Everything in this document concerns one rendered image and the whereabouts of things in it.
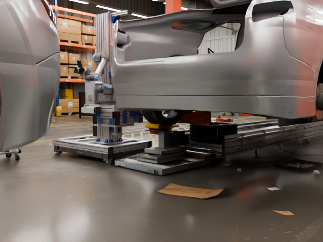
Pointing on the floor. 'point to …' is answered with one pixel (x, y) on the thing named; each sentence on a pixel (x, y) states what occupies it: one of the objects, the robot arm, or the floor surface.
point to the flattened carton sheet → (189, 191)
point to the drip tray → (306, 165)
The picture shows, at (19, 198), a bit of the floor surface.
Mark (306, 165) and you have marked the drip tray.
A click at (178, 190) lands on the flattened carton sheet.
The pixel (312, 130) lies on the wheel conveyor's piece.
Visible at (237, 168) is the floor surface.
